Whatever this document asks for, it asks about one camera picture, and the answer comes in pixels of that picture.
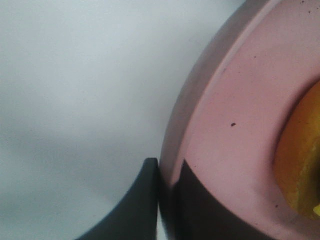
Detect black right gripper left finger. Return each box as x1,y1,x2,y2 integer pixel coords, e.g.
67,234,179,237
79,158,159,240

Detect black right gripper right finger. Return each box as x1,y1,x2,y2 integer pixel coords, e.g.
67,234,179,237
160,160,320,240

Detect pink plate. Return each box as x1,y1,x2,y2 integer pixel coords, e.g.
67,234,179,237
159,0,320,240

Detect burger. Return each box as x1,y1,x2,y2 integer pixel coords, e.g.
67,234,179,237
273,82,320,220

